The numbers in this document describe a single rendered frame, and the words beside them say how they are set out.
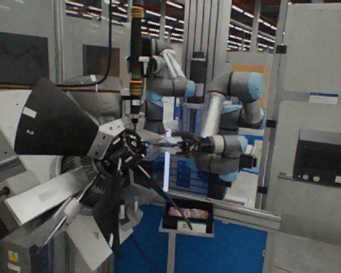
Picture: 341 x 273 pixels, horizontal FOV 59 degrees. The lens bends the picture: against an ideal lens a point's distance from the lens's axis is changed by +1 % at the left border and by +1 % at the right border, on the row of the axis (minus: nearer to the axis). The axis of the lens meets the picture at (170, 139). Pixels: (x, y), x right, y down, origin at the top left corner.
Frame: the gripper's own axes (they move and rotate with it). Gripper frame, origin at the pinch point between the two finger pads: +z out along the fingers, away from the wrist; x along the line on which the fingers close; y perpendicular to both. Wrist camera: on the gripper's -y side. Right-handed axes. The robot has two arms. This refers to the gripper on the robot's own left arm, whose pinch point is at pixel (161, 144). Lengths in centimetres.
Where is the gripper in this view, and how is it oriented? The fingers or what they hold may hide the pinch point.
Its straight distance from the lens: 118.9
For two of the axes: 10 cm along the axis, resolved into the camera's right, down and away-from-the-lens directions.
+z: -9.6, 0.2, -2.7
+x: -0.8, 9.4, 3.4
